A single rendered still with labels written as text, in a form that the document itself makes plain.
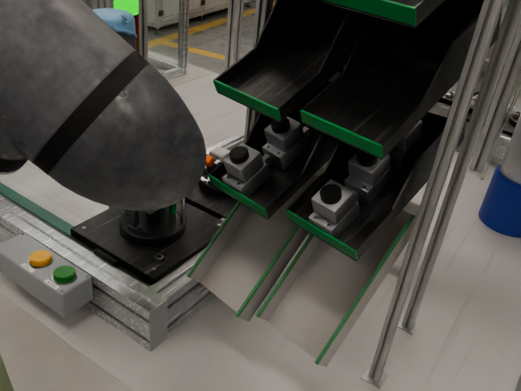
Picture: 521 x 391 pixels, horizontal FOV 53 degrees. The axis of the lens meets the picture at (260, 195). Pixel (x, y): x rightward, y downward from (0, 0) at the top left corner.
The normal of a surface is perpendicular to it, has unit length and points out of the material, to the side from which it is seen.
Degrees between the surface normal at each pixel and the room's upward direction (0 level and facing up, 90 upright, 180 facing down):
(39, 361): 0
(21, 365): 0
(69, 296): 90
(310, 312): 45
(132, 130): 71
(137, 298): 0
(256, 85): 25
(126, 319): 90
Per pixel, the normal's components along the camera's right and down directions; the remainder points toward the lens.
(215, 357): 0.10, -0.85
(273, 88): -0.21, -0.64
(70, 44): 0.53, -0.22
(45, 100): 0.12, 0.29
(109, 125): 0.36, 0.14
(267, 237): -0.43, -0.38
